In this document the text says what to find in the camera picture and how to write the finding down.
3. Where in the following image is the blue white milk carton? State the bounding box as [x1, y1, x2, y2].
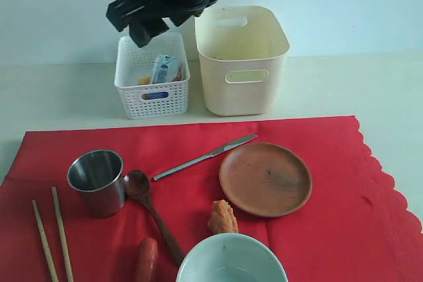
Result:
[150, 54, 181, 85]

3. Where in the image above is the yellow cheese wedge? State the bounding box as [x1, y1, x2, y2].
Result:
[137, 76, 151, 85]

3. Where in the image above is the orange fried chicken piece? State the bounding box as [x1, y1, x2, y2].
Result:
[208, 199, 239, 234]

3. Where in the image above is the red sausage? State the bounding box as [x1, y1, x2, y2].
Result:
[135, 237, 158, 282]

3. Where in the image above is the white woven plastic basket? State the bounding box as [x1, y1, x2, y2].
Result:
[114, 32, 190, 120]

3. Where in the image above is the cream plastic bin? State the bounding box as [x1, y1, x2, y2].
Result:
[194, 6, 290, 116]

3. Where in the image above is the stainless steel cup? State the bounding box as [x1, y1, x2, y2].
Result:
[67, 149, 126, 218]

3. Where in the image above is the silver table knife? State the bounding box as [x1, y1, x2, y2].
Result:
[153, 134, 258, 181]

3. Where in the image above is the dark wooden spoon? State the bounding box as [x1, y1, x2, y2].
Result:
[123, 170, 185, 267]

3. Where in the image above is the brown wooden plate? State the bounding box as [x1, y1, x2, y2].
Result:
[219, 142, 313, 218]

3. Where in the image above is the red scalloped table cloth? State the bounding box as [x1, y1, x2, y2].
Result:
[1, 116, 422, 281]

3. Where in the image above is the pale blue ceramic bowl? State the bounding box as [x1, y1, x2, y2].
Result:
[176, 233, 288, 281]

